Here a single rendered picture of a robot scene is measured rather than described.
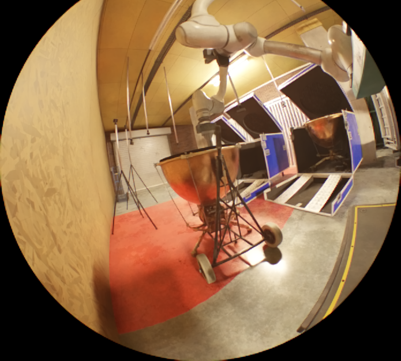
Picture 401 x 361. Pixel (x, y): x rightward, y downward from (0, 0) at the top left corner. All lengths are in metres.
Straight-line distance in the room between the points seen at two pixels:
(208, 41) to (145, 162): 6.97
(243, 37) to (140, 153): 7.03
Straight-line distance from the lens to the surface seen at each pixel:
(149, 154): 7.35
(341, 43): 0.75
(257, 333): 0.75
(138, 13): 2.78
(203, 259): 0.82
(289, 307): 0.81
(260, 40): 1.02
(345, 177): 2.10
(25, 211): 0.54
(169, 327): 0.83
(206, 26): 0.51
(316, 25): 3.98
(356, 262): 0.57
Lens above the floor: 0.72
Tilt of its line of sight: 1 degrees up
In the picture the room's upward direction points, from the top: 12 degrees counter-clockwise
